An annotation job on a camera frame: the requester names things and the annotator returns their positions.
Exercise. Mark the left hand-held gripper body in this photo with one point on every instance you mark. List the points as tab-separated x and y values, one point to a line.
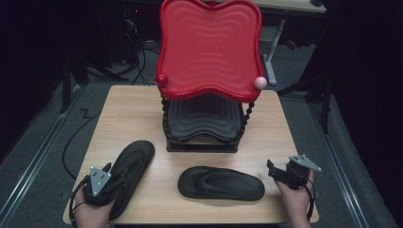
98	182

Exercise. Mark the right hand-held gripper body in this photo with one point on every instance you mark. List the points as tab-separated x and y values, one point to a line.
297	174

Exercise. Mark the black flip-flop slipper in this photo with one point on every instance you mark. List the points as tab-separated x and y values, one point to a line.
136	160
221	185

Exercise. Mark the red and black shoe rack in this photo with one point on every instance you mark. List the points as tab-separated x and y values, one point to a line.
209	57

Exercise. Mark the person's right hand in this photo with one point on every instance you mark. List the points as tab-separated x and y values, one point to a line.
296	202

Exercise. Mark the person's left hand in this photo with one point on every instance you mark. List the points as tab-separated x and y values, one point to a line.
92	215

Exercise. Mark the black metal stand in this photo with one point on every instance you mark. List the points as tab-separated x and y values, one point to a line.
66	85
324	104

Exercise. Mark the grey-legged background desk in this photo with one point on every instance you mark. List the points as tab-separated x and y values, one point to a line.
274	47

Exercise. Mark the metal floor rail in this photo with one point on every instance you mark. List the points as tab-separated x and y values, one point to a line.
339	164
34	158

